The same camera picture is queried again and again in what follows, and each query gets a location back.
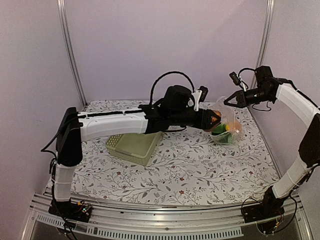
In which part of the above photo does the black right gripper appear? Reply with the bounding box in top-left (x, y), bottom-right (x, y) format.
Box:
top-left (224, 86), bottom-right (274, 108)

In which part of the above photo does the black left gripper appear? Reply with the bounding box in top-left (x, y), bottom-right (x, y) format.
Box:
top-left (170, 108), bottom-right (222, 130)

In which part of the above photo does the brown potato toy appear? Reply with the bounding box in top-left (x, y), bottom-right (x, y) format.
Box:
top-left (211, 110), bottom-right (222, 123)

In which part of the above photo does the clear zip top bag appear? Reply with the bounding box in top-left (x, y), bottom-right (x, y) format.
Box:
top-left (212, 96), bottom-right (242, 145)

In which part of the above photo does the green bok choy toy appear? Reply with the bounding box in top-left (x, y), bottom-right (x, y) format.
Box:
top-left (211, 123), bottom-right (234, 145)

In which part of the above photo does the orange fruit toy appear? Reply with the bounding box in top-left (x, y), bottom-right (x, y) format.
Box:
top-left (229, 119), bottom-right (242, 133)

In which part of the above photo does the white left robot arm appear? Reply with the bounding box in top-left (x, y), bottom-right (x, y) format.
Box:
top-left (53, 85), bottom-right (221, 217)

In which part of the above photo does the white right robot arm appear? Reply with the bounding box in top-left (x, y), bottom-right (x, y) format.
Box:
top-left (196, 82), bottom-right (320, 204)

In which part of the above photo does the floral patterned tablecloth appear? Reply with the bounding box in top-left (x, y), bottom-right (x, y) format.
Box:
top-left (49, 99), bottom-right (281, 207)

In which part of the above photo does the beige perforated plastic basket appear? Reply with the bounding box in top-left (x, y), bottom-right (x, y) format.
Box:
top-left (105, 132), bottom-right (162, 166)

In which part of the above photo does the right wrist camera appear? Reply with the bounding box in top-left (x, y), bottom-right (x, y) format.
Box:
top-left (229, 71), bottom-right (248, 92)

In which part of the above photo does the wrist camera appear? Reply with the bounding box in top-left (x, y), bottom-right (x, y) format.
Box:
top-left (187, 86), bottom-right (209, 112)
top-left (229, 71), bottom-right (248, 92)

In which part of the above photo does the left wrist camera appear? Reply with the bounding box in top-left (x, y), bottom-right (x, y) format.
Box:
top-left (187, 86), bottom-right (209, 112)

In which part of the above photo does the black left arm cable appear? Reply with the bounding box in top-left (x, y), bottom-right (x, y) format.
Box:
top-left (149, 71), bottom-right (196, 103)

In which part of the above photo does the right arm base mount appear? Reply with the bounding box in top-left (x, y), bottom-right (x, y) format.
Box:
top-left (240, 197), bottom-right (285, 223)

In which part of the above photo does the aluminium front rail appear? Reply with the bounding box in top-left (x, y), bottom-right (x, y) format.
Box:
top-left (19, 193), bottom-right (315, 240)

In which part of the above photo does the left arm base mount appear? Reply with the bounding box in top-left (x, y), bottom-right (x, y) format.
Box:
top-left (48, 199), bottom-right (93, 223)

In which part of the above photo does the left aluminium frame post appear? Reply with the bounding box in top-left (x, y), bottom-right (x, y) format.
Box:
top-left (56, 0), bottom-right (88, 107)

